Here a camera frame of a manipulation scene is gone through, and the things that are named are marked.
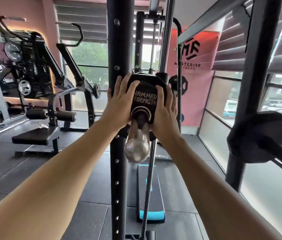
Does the glass window black frame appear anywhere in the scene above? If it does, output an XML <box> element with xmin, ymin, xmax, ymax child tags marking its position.
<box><xmin>61</xmin><ymin>41</ymin><xmax>161</xmax><ymax>113</ymax></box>
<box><xmin>198</xmin><ymin>70</ymin><xmax>282</xmax><ymax>240</ymax></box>

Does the black power rack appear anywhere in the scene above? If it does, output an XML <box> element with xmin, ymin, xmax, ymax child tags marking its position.
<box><xmin>106</xmin><ymin>0</ymin><xmax>282</xmax><ymax>240</ymax></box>

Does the small black octagonal weight plate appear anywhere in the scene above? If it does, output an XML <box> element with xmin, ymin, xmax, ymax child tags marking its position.
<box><xmin>126</xmin><ymin>73</ymin><xmax>168</xmax><ymax>123</ymax></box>

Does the person's right hand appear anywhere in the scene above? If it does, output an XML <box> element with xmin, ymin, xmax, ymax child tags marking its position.
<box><xmin>150</xmin><ymin>84</ymin><xmax>181</xmax><ymax>145</ymax></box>

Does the black round grip weight plate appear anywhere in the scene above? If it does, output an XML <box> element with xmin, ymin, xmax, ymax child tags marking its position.
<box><xmin>168</xmin><ymin>75</ymin><xmax>188</xmax><ymax>97</ymax></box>

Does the person's left forearm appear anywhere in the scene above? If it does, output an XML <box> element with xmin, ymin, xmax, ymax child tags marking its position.
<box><xmin>0</xmin><ymin>120</ymin><xmax>121</xmax><ymax>240</ymax></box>

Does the black background gym machine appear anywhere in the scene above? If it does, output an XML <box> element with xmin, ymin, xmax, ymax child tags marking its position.
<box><xmin>0</xmin><ymin>16</ymin><xmax>56</xmax><ymax>100</ymax></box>

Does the black silver-rimmed weight plate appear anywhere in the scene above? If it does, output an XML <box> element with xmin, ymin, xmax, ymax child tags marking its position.
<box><xmin>5</xmin><ymin>42</ymin><xmax>23</xmax><ymax>62</ymax></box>

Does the grey striped roller blind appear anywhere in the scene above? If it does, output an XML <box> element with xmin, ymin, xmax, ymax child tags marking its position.
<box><xmin>212</xmin><ymin>0</ymin><xmax>282</xmax><ymax>75</ymax></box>
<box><xmin>53</xmin><ymin>0</ymin><xmax>166</xmax><ymax>44</ymax></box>

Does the black plate-loaded pulldown machine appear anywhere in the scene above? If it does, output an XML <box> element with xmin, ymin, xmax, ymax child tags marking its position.
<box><xmin>12</xmin><ymin>22</ymin><xmax>109</xmax><ymax>158</ymax></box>

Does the person's right forearm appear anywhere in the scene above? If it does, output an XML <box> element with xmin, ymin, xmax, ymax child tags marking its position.
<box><xmin>158</xmin><ymin>135</ymin><xmax>282</xmax><ymax>240</ymax></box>

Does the black aerobic step cyan trim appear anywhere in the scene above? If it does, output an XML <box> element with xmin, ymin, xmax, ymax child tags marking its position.
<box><xmin>136</xmin><ymin>164</ymin><xmax>166</xmax><ymax>224</ymax></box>

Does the red banner black logo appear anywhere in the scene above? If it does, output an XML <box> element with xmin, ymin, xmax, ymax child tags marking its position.
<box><xmin>167</xmin><ymin>28</ymin><xmax>219</xmax><ymax>128</ymax></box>

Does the person's left hand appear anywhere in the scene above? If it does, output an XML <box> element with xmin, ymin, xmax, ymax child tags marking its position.
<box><xmin>101</xmin><ymin>73</ymin><xmax>141</xmax><ymax>134</ymax></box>

